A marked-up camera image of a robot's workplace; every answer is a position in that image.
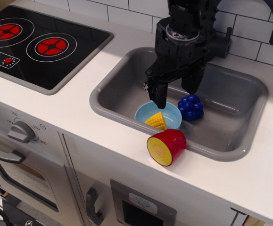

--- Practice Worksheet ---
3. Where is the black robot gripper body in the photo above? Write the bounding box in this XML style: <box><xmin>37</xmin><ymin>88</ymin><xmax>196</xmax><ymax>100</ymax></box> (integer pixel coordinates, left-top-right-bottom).
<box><xmin>145</xmin><ymin>17</ymin><xmax>215</xmax><ymax>88</ymax></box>

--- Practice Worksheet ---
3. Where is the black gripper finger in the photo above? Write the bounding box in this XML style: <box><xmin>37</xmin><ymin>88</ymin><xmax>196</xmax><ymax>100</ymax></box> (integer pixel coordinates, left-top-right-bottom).
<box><xmin>181</xmin><ymin>67</ymin><xmax>205</xmax><ymax>95</ymax></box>
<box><xmin>147</xmin><ymin>81</ymin><xmax>168</xmax><ymax>109</ymax></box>

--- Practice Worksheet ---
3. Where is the yellow toy corn piece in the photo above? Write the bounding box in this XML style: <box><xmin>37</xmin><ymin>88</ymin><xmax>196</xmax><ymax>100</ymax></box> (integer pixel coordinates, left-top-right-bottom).
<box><xmin>145</xmin><ymin>112</ymin><xmax>167</xmax><ymax>130</ymax></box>

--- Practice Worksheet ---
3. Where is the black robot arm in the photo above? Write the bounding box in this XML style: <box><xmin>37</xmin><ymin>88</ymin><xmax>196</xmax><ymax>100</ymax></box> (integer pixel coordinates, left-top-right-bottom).
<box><xmin>145</xmin><ymin>0</ymin><xmax>217</xmax><ymax>109</ymax></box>

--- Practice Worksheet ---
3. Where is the light blue plastic bowl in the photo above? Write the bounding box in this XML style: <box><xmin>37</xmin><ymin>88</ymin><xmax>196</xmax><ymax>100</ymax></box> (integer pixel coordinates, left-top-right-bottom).
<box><xmin>134</xmin><ymin>101</ymin><xmax>182</xmax><ymax>129</ymax></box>

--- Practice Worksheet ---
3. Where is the grey plastic sink basin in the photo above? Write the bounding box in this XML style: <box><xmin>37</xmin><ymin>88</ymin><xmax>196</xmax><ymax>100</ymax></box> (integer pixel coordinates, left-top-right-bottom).
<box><xmin>90</xmin><ymin>47</ymin><xmax>268</xmax><ymax>161</ymax></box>

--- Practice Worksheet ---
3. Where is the blue toy grape bunch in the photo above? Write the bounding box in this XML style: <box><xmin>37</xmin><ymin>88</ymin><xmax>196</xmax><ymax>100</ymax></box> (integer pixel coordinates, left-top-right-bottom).
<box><xmin>177</xmin><ymin>95</ymin><xmax>204</xmax><ymax>121</ymax></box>

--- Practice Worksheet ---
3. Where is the red and yellow toy fruit half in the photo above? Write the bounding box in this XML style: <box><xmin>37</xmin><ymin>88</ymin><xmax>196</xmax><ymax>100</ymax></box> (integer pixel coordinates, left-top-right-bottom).
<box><xmin>147</xmin><ymin>129</ymin><xmax>187</xmax><ymax>166</ymax></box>

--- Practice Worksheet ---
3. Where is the grey dishwasher control panel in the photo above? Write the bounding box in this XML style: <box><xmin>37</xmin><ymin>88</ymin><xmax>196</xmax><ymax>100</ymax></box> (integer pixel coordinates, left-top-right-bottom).
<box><xmin>110</xmin><ymin>180</ymin><xmax>177</xmax><ymax>226</ymax></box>

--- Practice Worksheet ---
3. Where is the black toy stovetop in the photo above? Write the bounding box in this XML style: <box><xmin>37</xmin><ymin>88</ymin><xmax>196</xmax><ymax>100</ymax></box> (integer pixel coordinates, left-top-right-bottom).
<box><xmin>0</xmin><ymin>6</ymin><xmax>114</xmax><ymax>95</ymax></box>

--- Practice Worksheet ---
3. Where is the grey oven temperature knob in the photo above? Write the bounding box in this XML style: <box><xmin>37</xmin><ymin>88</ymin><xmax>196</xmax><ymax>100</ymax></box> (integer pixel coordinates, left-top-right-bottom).
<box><xmin>8</xmin><ymin>121</ymin><xmax>35</xmax><ymax>143</ymax></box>

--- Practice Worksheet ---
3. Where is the grey cabinet door handle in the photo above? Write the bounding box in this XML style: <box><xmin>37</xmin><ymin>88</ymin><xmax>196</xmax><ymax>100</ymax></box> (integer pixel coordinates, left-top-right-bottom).
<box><xmin>85</xmin><ymin>187</ymin><xmax>104</xmax><ymax>226</ymax></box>

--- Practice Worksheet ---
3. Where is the grey oven door handle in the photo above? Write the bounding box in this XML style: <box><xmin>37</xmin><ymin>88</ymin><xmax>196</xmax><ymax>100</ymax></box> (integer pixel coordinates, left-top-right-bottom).
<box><xmin>0</xmin><ymin>148</ymin><xmax>25</xmax><ymax>164</ymax></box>

